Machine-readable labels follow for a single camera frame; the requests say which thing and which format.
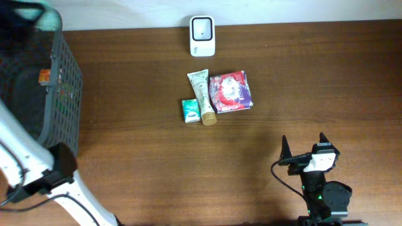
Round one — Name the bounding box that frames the red purple pad package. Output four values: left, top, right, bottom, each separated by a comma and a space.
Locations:
209, 70, 254, 114

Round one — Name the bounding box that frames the small teal tissue pack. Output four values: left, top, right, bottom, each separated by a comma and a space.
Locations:
182, 99, 201, 123

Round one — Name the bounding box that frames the white floral cream tube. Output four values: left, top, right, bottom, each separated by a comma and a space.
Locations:
187, 69, 217, 126

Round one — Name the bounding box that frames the small orange tissue pack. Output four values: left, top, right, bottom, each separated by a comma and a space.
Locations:
38, 69, 51, 85

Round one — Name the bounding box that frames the mint green wipes pouch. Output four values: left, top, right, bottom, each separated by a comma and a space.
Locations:
13, 0, 63, 31

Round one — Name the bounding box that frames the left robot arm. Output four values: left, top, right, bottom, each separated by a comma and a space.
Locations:
1, 102, 121, 225

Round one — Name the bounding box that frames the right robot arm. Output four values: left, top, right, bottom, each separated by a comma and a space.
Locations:
272, 132, 366, 226

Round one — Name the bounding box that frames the white barcode scanner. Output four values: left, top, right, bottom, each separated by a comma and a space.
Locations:
189, 15, 216, 57

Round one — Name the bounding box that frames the dark grey plastic basket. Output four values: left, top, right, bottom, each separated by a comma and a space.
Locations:
1, 28, 84, 154

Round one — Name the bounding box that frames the right black camera cable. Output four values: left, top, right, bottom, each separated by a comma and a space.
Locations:
270, 153, 313, 217

